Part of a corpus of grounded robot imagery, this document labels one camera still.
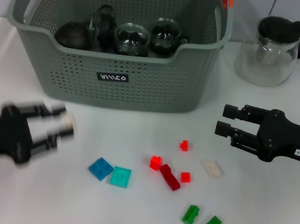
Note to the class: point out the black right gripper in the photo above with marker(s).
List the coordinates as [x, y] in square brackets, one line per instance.
[280, 137]

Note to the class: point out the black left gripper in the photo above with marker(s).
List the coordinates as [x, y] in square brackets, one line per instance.
[7, 137]

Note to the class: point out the white building block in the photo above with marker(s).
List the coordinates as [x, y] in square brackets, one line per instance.
[213, 169]
[67, 121]

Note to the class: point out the blue building block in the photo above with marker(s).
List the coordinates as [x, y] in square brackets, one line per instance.
[100, 169]

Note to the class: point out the long dark red block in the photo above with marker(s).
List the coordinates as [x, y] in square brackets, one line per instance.
[169, 177]

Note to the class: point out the teal building block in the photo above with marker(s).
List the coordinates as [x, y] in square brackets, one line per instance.
[120, 177]

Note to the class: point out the black lidded glass jar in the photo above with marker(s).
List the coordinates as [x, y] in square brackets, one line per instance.
[105, 30]

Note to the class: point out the glass teacup with black sleeve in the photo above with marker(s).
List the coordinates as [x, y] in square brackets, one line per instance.
[131, 40]
[163, 39]

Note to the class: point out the small red building block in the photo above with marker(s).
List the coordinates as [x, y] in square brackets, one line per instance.
[184, 145]
[185, 177]

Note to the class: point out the green channel building block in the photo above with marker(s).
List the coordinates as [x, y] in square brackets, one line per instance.
[190, 215]

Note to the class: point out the grey perforated storage basket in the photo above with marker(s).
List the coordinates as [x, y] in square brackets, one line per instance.
[141, 85]

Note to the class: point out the dark clay teapot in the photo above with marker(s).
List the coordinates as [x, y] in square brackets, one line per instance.
[70, 37]

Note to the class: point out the glass carafe with black lid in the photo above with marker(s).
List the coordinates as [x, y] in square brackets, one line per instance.
[278, 28]

